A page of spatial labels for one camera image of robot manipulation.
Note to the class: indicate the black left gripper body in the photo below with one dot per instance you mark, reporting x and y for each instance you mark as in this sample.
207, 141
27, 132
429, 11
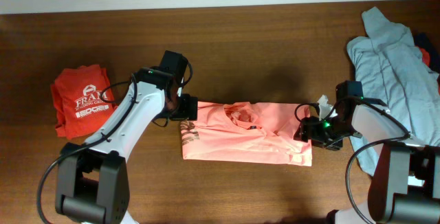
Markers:
187, 109

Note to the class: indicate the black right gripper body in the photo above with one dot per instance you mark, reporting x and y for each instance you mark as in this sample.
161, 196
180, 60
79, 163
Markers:
326, 133

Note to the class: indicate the salmon pink t-shirt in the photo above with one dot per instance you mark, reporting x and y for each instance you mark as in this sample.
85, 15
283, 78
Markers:
260, 133

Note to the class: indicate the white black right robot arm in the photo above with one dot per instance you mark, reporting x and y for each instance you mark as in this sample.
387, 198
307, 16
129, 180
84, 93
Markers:
405, 184

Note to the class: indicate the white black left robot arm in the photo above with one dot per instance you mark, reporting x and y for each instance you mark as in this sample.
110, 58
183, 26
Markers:
92, 178

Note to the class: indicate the light blue t-shirt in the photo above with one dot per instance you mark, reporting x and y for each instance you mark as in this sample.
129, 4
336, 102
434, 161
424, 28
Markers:
389, 65

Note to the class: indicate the red folded printed t-shirt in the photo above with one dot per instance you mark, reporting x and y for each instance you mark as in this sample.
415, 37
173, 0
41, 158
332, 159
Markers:
81, 106

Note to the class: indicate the dark red garment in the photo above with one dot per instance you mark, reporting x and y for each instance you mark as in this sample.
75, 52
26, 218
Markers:
430, 55

